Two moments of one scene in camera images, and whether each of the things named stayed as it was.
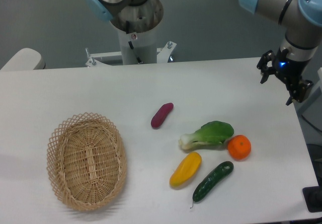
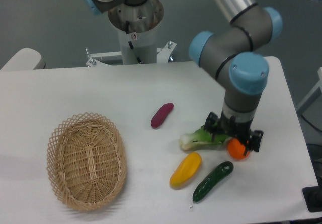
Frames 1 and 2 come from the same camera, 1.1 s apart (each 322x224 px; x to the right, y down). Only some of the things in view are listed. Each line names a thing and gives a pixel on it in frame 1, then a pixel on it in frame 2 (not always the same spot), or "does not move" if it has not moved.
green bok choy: [213, 133] does not move
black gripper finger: [299, 94] → [254, 143]
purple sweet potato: [161, 115] does not move
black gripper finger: [265, 70] → [211, 125]
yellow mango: [185, 169] does not move
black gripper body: [289, 70] → [229, 127]
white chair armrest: [25, 59] does not move
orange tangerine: [239, 147] does not move
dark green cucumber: [212, 180] does not move
